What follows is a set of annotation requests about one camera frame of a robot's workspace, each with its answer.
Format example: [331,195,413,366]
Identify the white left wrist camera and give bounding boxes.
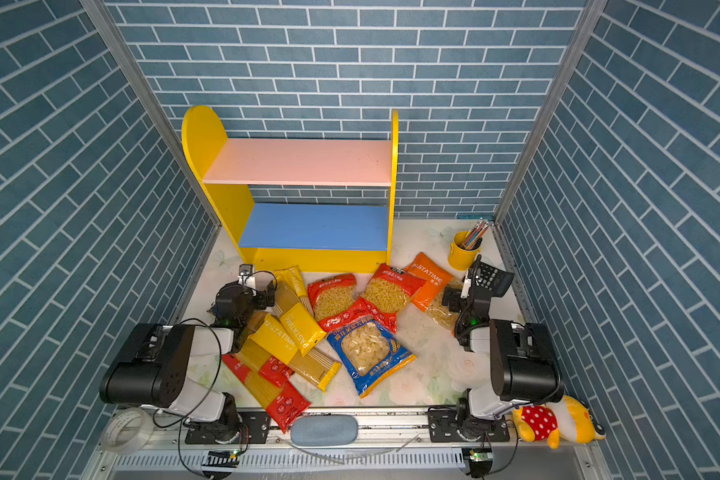
[238,264,256,289]

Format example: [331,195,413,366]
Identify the yellow shelf pink blue boards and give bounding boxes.
[182,106,399,273]

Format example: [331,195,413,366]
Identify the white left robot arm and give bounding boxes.
[99,277,277,446]

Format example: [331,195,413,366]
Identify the orange pasta bag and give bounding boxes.
[405,253,463,331]

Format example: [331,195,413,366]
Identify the yellow spaghetti bag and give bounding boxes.
[251,314,341,392]
[274,266,326,356]

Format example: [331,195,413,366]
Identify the coloured pens in cup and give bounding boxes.
[460,219,490,251]

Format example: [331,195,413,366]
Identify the clear tape roll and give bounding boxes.
[100,408,154,455]

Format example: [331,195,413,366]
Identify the yellow plush toy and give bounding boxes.
[512,395,605,449]

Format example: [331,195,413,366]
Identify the blue macaroni bag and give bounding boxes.
[327,316,416,398]

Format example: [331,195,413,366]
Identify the yellow pen cup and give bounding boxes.
[448,231,482,271]

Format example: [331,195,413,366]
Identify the grey oval pad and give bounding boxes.
[290,414,359,447]

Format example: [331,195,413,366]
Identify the red fusilli bag left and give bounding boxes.
[307,273,357,322]

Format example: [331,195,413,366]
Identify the red fusilli bag right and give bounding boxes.
[317,263,427,335]

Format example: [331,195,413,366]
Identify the red spaghetti bag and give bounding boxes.
[235,339,293,387]
[222,354,310,433]

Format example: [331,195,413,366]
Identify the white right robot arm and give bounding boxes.
[427,260,564,443]

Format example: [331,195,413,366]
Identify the black calculator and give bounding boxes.
[468,254,515,297]

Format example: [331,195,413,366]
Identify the red fusilli bag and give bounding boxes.
[317,263,427,335]
[307,273,357,322]

